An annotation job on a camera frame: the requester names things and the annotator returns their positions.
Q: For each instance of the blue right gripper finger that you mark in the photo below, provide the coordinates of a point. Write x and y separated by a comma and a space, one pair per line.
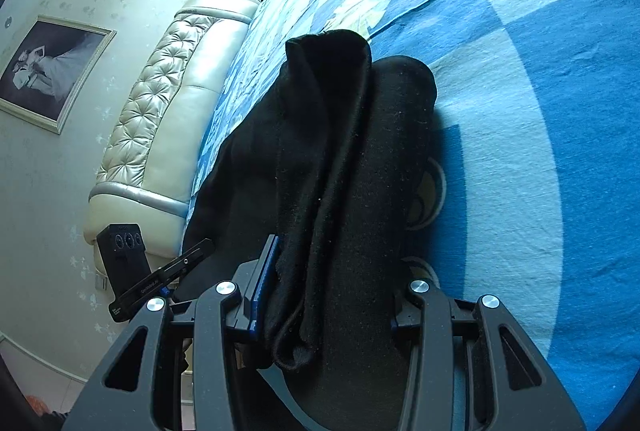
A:
256, 291

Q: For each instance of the black studded pants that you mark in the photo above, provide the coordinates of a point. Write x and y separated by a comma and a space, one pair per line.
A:
328, 161

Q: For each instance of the cream tufted leather headboard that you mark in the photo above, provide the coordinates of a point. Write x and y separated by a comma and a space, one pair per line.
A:
149, 163

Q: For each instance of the framed wedding photo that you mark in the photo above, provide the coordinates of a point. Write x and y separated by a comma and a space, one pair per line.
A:
41, 78

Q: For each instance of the blue patterned bed sheet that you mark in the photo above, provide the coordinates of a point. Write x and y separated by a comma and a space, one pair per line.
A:
532, 190

